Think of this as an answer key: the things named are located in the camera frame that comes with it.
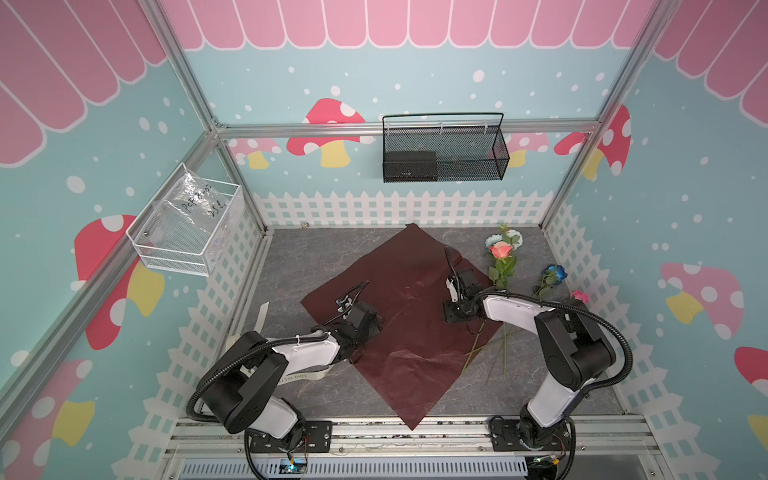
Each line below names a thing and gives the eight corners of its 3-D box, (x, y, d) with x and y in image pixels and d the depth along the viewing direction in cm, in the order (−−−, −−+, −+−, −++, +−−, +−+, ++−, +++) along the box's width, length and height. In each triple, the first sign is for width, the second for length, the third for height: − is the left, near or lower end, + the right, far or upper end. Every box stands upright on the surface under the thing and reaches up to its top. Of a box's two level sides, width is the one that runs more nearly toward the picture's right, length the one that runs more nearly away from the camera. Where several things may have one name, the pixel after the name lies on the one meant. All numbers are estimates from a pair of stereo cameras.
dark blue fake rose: (533, 296, 102) (539, 287, 98) (543, 271, 109) (549, 261, 105) (552, 305, 100) (559, 296, 96) (562, 279, 107) (569, 269, 103)
